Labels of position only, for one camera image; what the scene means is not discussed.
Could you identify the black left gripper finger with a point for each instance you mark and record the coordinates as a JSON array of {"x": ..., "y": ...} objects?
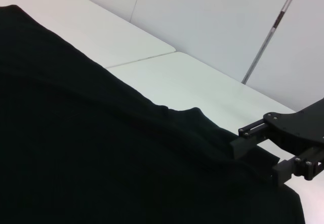
[
  {"x": 286, "y": 170},
  {"x": 244, "y": 145}
]

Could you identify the black shirt with white print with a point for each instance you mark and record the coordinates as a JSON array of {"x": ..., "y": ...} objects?
[{"x": 101, "y": 145}]

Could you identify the thin metal pole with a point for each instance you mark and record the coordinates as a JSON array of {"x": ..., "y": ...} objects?
[{"x": 278, "y": 19}]

